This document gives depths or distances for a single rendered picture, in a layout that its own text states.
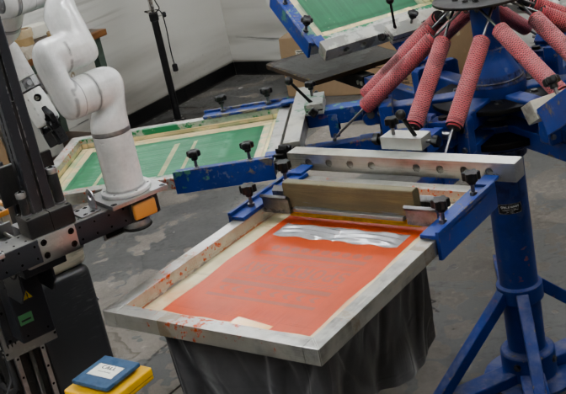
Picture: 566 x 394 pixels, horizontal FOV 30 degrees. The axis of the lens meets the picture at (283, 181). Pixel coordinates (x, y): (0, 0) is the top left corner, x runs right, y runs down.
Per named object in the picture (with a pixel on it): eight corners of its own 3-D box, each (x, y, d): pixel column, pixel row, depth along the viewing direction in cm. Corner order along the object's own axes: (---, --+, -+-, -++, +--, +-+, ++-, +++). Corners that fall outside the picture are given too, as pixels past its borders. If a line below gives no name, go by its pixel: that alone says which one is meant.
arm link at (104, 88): (141, 125, 257) (125, 62, 252) (98, 144, 249) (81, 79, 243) (117, 122, 264) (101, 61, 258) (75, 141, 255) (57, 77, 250)
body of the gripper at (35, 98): (42, 77, 276) (64, 114, 278) (34, 83, 285) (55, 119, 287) (18, 91, 273) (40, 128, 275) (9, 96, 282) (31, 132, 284)
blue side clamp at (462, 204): (442, 261, 236) (438, 232, 234) (423, 258, 239) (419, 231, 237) (498, 206, 258) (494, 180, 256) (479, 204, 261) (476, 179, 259)
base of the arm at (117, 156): (87, 193, 266) (72, 135, 261) (130, 175, 273) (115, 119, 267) (116, 204, 254) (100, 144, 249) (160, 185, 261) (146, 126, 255)
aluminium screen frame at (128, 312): (322, 367, 201) (317, 349, 200) (106, 325, 236) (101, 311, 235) (494, 201, 259) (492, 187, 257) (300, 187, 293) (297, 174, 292)
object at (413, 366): (358, 505, 228) (323, 335, 213) (344, 502, 230) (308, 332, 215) (453, 391, 261) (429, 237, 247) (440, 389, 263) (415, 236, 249)
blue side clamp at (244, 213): (248, 239, 269) (242, 214, 267) (232, 237, 272) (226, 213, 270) (312, 193, 291) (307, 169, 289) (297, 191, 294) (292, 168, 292)
